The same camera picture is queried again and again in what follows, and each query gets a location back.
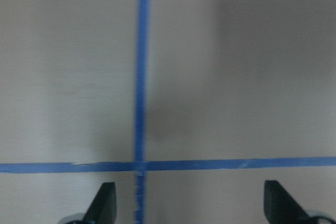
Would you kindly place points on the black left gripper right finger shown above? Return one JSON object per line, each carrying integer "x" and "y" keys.
{"x": 279, "y": 205}

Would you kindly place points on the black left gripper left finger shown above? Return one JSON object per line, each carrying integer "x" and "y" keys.
{"x": 103, "y": 209}

